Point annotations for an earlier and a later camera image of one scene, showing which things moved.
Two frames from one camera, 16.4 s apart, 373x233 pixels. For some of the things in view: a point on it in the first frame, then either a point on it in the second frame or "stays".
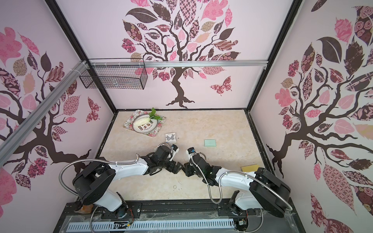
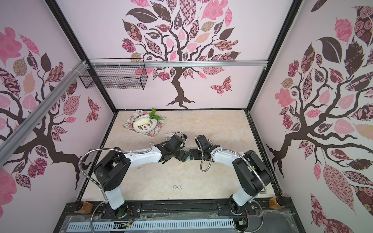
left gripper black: [176, 171] -> [184, 159]
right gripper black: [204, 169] -> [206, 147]
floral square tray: [140, 121] stays
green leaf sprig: [152, 115] stays
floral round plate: [143, 124] stays
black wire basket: [115, 74] stays
